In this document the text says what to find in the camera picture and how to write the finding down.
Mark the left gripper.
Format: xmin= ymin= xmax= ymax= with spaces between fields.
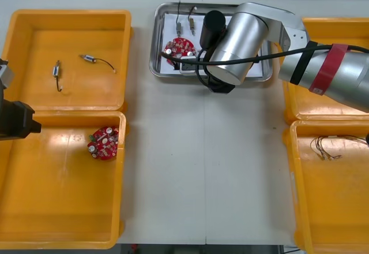
xmin=0 ymin=100 xmax=43 ymax=141

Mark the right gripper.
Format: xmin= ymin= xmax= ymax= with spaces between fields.
xmin=207 ymin=76 xmax=235 ymax=95

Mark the round red circuit board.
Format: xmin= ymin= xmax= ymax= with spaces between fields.
xmin=163 ymin=36 xmax=199 ymax=66
xmin=87 ymin=125 xmax=120 ymax=162

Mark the copper-coloured solenoid with cable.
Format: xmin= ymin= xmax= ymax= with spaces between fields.
xmin=187 ymin=6 xmax=198 ymax=37

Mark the metal solenoid with black cable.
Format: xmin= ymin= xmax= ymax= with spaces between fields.
xmin=51 ymin=60 xmax=65 ymax=93
xmin=79 ymin=54 xmax=118 ymax=74
xmin=174 ymin=1 xmax=185 ymax=37

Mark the steel tray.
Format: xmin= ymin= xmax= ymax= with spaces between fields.
xmin=149 ymin=2 xmax=274 ymax=84

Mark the yellow-orange plastic bin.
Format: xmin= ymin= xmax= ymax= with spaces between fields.
xmin=284 ymin=17 xmax=369 ymax=122
xmin=281 ymin=119 xmax=369 ymax=254
xmin=0 ymin=110 xmax=130 ymax=249
xmin=0 ymin=9 xmax=135 ymax=113

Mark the white paper sheet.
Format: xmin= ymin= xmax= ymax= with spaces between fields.
xmin=160 ymin=11 xmax=265 ymax=79

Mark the brown-yellow wire harness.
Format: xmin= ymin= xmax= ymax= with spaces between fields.
xmin=310 ymin=135 xmax=369 ymax=162

